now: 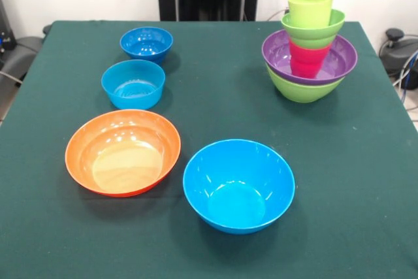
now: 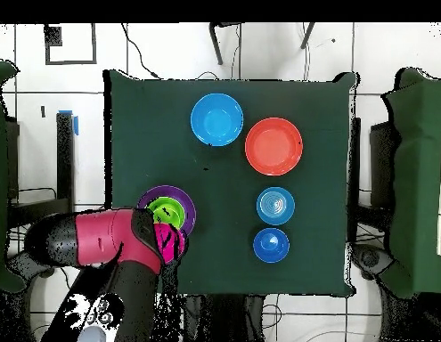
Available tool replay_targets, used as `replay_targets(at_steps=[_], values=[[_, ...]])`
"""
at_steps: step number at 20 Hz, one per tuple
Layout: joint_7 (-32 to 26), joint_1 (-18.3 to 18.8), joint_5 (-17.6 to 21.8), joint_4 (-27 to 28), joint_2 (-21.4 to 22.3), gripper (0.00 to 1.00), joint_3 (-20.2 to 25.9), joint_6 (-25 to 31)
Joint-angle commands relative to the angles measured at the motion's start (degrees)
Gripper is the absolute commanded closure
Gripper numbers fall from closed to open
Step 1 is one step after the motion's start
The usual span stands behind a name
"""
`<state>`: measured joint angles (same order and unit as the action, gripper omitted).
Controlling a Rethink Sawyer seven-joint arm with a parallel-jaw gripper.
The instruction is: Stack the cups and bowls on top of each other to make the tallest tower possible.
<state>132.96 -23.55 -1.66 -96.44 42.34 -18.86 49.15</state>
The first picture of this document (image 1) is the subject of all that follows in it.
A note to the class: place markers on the green plastic cup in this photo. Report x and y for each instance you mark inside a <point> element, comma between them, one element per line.
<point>310,11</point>

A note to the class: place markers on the small ribbed green bowl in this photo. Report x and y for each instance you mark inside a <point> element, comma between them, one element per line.
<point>310,39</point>

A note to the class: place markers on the red plastic cup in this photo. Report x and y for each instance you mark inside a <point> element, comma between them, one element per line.
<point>307,61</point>

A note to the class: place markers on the purple plastic bowl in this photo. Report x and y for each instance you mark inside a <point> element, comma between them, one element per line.
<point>274,57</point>

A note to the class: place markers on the large green bowl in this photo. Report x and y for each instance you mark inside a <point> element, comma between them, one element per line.
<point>303,91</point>

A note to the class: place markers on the dark blue bowl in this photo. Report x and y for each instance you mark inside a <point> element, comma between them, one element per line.
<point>147,45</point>

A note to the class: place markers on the ribbed light blue bowl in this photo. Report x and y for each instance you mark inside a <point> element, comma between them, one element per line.
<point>130,92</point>

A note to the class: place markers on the large light blue bowl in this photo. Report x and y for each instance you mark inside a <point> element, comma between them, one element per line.
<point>238,200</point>

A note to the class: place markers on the dark green table cloth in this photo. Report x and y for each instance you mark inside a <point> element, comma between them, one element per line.
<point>326,243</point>

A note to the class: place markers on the orange plastic bowl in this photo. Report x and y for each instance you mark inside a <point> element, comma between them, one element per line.
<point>124,164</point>

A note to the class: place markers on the black box device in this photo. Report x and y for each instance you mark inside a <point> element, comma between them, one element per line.
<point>6,30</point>

